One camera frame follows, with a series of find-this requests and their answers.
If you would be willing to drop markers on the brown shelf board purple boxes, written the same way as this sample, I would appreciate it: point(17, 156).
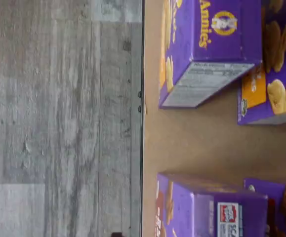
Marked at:
point(194, 143)

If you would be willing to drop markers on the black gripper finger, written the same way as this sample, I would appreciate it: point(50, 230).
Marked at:
point(117, 235)

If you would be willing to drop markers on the purple Annie's box yellow patch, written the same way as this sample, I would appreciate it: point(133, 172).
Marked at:
point(281, 74)
point(207, 29)

